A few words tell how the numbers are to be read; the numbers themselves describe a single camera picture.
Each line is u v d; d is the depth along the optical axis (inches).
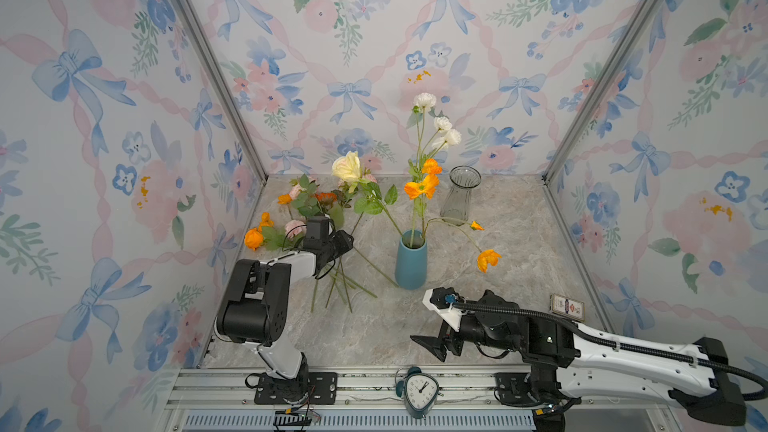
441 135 29.7
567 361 19.1
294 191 41.9
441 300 21.3
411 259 31.9
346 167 23.9
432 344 22.3
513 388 28.9
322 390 29.5
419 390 27.7
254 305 19.5
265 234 38.9
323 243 30.0
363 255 38.4
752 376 16.3
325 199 41.8
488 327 19.5
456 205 42.8
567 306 33.8
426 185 24.7
